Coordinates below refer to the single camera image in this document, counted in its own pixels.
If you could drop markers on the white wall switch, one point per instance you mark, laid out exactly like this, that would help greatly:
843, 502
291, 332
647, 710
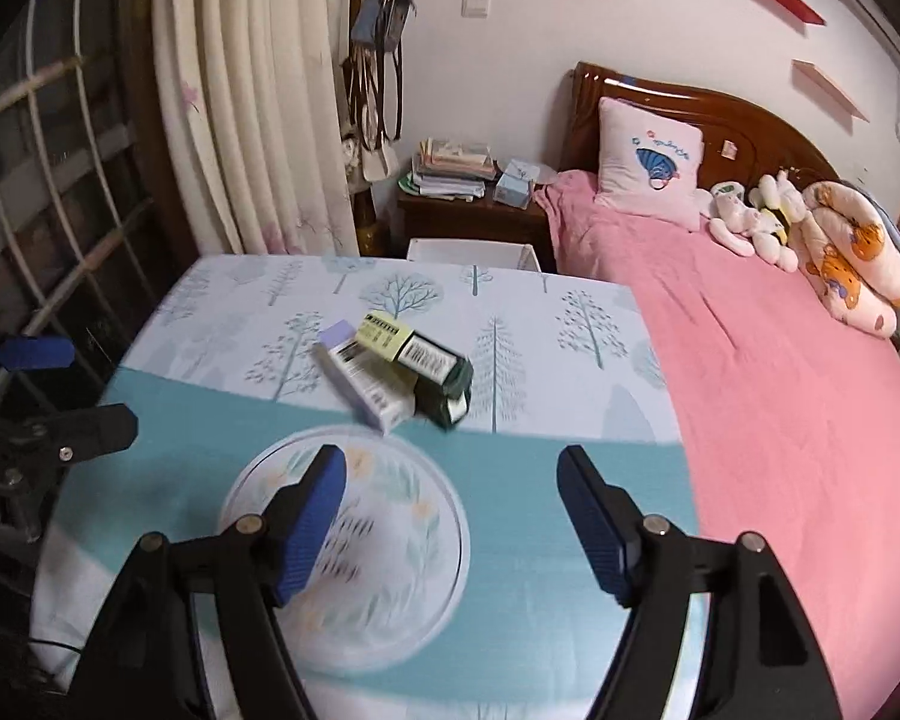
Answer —
475, 6

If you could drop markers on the purple white box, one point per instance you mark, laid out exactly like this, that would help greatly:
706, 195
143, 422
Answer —
367, 390

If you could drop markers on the cream hanging bag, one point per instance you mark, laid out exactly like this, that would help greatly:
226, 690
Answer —
367, 159

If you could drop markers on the stack of books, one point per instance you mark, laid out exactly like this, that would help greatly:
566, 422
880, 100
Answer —
454, 169

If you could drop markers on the rolled bear print quilt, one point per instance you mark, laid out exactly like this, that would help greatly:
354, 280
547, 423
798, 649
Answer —
847, 270

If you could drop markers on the metal window grille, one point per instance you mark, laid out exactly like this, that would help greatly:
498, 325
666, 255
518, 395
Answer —
45, 187

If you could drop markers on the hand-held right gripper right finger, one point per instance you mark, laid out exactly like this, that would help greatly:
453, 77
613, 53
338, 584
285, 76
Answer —
596, 525

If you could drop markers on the white plush toy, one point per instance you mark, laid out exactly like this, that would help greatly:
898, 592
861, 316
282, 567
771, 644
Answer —
735, 221

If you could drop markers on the brown wooden headboard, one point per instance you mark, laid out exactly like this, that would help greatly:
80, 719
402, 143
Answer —
645, 86

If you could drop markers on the cream curtain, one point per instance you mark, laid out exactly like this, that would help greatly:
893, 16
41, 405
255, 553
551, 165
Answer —
270, 90

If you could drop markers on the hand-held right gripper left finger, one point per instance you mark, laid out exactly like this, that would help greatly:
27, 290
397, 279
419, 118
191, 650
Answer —
311, 517

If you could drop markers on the wooden nightstand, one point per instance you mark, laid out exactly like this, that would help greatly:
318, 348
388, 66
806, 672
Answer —
472, 221

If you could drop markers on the dark green yellow box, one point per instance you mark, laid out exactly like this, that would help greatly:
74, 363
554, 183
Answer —
442, 397

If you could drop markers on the light blue tissue box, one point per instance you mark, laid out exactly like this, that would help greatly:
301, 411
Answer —
514, 186

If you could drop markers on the white storage box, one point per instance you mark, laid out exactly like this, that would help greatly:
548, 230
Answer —
469, 251

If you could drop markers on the small pink wall shelf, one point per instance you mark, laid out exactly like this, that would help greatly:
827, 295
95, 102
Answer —
832, 90

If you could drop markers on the pink blanket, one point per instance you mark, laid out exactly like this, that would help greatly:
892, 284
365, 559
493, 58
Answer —
757, 390

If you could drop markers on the yellow bee plush toy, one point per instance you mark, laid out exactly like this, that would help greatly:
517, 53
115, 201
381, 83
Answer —
776, 225

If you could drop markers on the table with tree-print cloth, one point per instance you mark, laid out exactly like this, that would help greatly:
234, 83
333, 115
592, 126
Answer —
532, 480

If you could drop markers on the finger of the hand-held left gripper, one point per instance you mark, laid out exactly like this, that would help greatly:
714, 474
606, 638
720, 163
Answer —
82, 431
34, 354

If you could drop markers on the pink embroidered pillow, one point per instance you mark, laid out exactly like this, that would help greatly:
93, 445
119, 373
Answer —
645, 187

